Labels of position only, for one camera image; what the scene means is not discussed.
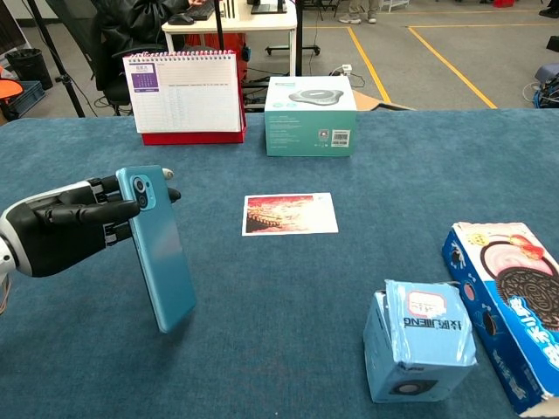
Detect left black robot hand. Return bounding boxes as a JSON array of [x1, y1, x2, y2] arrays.
[[0, 168, 183, 278]]

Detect smartphone black screen blue back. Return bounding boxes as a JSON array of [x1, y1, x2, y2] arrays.
[[115, 164, 197, 335]]

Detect blue plastic crate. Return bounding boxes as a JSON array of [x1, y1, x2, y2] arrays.
[[8, 79, 47, 118]]

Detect orange object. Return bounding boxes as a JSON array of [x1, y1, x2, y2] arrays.
[[0, 65, 24, 106]]

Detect black office chair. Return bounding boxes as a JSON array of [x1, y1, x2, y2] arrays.
[[45, 0, 168, 117]]

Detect black trash bin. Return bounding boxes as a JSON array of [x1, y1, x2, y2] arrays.
[[4, 48, 54, 92]]

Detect black tripod stand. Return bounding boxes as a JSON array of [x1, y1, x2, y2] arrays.
[[25, 0, 86, 118]]

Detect spiral desk calendar red base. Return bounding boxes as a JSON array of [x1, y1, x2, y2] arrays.
[[122, 49, 248, 147]]

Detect seated person in black jacket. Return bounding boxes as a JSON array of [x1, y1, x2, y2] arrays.
[[93, 0, 206, 93]]

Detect white-bordered red photo postcard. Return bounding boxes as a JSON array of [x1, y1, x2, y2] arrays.
[[241, 192, 340, 237]]

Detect blue table cloth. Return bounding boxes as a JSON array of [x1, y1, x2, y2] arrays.
[[0, 107, 559, 419]]

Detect red box under desk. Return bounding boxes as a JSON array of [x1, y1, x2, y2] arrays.
[[187, 32, 246, 82]]

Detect thin black upright pole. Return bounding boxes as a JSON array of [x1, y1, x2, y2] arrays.
[[212, 0, 226, 52]]

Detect black keyboard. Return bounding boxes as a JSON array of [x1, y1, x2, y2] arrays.
[[186, 1, 217, 22]]

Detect teal white speakerphone box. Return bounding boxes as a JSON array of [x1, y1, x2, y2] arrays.
[[264, 76, 357, 158]]

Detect white desk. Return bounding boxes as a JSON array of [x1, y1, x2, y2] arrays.
[[161, 0, 299, 78]]

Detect black monitor base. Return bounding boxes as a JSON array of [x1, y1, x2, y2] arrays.
[[250, 0, 288, 16]]

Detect black pole on wheeled base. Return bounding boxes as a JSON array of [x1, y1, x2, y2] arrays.
[[265, 0, 321, 78]]

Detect brown cardboard sheet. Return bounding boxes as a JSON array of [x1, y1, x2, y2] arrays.
[[351, 89, 416, 112]]

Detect standing person legs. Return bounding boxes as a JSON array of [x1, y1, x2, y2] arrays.
[[338, 0, 378, 25]]

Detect light blue small carton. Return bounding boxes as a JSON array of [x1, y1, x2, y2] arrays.
[[362, 278, 478, 404]]

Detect blue Oreo cookie box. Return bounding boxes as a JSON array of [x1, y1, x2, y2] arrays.
[[441, 221, 559, 416]]

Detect grey blue bag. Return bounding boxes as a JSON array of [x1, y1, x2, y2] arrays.
[[535, 62, 559, 85]]

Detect tangle of cables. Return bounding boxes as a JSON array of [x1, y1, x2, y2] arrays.
[[522, 80, 559, 108]]

